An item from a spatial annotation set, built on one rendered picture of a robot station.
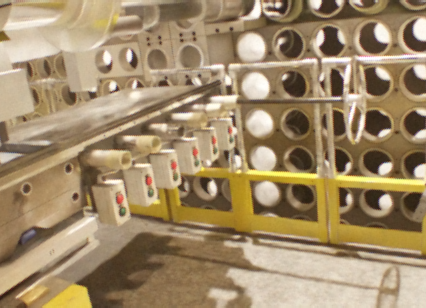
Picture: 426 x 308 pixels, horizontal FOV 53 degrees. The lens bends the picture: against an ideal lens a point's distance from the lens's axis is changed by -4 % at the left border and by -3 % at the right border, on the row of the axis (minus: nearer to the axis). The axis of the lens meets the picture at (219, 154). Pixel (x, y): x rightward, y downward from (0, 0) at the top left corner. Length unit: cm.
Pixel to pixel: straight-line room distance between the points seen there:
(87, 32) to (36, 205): 57
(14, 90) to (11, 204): 35
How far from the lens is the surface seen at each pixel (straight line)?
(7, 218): 146
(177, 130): 174
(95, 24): 136
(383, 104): 305
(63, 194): 158
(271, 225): 263
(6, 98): 138
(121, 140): 170
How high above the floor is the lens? 128
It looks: 18 degrees down
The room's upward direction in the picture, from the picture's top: 8 degrees counter-clockwise
